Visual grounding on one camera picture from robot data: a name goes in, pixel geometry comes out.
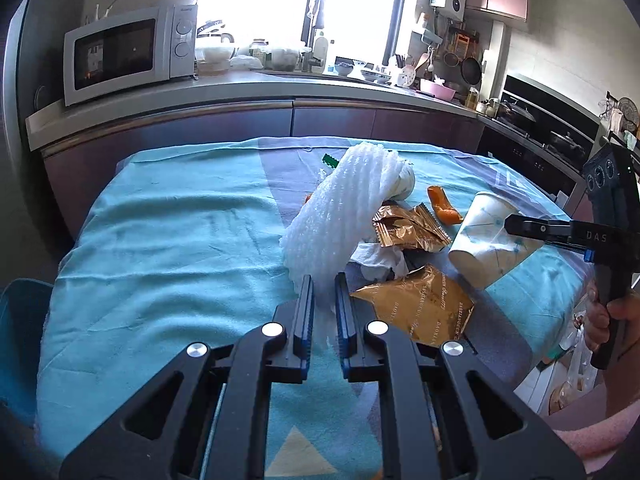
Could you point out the metal cooking pot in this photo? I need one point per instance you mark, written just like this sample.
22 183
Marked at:
517 115

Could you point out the white soap bottle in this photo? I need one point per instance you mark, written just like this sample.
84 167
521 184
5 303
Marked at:
321 52

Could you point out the kitchen counter cabinet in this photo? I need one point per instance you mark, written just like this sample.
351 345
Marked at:
200 125

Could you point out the white foam net wrap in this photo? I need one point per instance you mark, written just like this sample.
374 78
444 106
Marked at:
335 210

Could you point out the wall-mounted utensil shelf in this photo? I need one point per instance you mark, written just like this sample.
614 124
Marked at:
427 36

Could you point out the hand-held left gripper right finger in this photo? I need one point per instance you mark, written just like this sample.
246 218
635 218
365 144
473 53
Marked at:
344 320

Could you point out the yellow oil bottle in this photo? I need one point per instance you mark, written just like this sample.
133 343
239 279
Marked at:
472 97

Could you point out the white microwave oven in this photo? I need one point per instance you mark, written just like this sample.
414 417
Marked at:
120 52

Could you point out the pink bowl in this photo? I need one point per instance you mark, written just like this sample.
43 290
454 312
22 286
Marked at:
437 89

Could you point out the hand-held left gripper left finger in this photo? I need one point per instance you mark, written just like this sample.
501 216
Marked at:
302 320

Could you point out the glass food container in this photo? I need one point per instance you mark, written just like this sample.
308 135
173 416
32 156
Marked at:
286 58

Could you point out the blue plastic bin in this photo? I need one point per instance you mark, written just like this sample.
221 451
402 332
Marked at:
22 340

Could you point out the white patterned paper cup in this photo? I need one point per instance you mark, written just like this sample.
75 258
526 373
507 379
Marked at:
490 240

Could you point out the white dotted utensil holder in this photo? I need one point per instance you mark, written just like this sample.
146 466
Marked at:
405 77

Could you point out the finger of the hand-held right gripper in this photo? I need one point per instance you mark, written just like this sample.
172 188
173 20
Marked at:
570 246
535 227

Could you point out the grey refrigerator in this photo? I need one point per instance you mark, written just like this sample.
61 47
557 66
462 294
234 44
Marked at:
35 85

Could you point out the person's right hand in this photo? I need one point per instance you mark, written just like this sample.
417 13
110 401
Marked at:
597 320

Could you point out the small gold wrapper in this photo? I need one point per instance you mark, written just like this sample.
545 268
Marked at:
405 230

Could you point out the teal and purple tablecloth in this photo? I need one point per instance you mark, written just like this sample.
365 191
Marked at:
175 260

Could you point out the hanging frying pan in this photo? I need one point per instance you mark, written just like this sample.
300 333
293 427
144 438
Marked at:
471 71

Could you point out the white tissue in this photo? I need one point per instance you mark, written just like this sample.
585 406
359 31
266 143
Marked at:
380 260

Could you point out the black cooker front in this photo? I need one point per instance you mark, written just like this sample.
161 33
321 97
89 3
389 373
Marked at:
530 165

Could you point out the person's pink clothing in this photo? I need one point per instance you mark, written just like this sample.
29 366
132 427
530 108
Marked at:
595 435

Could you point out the metal kitchen faucet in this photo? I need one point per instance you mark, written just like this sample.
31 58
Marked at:
313 35

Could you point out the clear glass bowl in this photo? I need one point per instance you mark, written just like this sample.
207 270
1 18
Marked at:
215 57

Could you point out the kitchen window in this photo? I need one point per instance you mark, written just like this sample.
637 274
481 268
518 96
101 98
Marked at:
250 0

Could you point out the large gold snack wrapper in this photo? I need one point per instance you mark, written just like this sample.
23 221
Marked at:
415 300

